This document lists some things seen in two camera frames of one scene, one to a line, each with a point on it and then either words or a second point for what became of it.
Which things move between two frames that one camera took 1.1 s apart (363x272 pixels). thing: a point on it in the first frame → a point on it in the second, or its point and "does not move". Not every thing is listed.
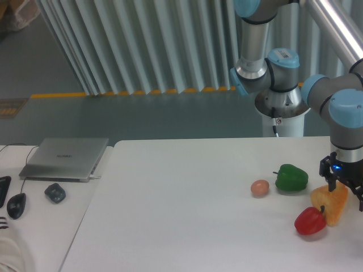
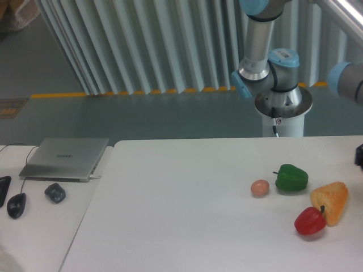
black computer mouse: [16, 205] does not move
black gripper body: [350, 172] → [359, 156]
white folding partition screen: [117, 47] does not move
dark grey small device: [56, 192] does not move
